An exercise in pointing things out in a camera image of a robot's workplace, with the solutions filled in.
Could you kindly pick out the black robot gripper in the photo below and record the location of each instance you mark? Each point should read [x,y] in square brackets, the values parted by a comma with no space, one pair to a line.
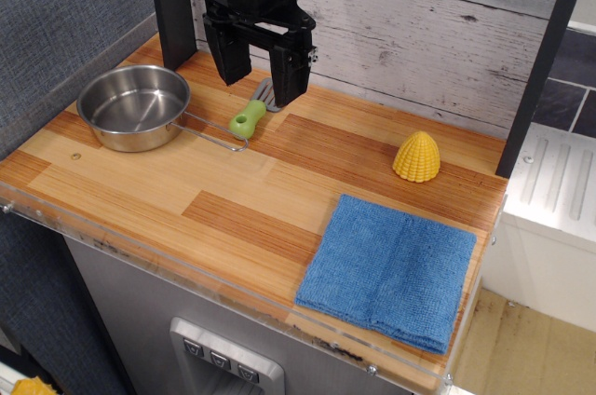
[279,26]

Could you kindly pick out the white toy sink drainboard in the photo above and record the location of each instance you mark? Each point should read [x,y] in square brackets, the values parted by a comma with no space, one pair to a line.
[543,250]

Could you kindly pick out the dark right vertical post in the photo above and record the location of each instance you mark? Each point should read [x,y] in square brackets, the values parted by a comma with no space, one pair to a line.
[554,34]

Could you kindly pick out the stainless steel pot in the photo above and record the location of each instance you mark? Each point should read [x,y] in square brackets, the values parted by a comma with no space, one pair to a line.
[139,108]

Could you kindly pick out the yellow object bottom left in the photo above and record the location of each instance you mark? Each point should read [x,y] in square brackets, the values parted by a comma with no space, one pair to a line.
[32,386]

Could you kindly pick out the green handled grey spatula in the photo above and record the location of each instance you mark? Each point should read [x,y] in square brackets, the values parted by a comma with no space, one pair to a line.
[263,99]

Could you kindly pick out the dark vertical post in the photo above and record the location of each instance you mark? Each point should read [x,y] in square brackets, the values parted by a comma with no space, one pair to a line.
[176,28]
[554,34]

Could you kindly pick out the blue cloth napkin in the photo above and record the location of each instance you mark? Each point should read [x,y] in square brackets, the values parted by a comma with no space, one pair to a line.
[391,272]

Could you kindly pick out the grey cabinet with dispenser panel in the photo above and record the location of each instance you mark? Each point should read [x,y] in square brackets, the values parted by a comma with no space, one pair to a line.
[179,331]

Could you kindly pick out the yellow toy corn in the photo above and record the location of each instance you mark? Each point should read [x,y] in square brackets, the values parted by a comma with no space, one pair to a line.
[418,158]

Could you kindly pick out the dark left vertical post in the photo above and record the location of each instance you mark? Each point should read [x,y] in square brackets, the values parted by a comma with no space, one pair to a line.
[176,28]

